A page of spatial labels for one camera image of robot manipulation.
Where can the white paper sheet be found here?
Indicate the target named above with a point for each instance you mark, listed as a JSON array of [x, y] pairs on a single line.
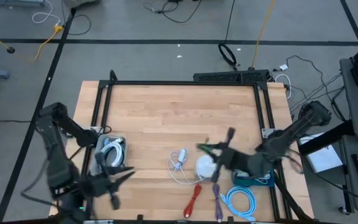
[[325, 158]]

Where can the blue plastic bin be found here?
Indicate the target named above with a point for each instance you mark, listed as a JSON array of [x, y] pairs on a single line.
[[238, 182]]

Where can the white bulb brass table lamp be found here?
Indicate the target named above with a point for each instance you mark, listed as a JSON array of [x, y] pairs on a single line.
[[205, 168]]

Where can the grey plastic bin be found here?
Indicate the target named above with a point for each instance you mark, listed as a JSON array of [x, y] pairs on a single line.
[[95, 161]]

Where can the black perforated box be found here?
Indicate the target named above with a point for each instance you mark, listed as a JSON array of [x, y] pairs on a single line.
[[228, 76]]

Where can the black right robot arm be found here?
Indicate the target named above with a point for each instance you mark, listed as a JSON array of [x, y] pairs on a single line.
[[291, 133]]

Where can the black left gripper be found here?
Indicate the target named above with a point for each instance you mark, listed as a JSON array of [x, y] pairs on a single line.
[[96, 186]]

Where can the black aluminium table frame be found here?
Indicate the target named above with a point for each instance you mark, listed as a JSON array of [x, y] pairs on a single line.
[[182, 83]]

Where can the black desk bar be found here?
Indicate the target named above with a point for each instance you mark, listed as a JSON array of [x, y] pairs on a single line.
[[328, 137]]

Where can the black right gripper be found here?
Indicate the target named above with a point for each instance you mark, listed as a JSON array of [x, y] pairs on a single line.
[[238, 161]]

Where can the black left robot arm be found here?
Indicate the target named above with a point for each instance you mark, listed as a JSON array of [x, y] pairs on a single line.
[[57, 161]]

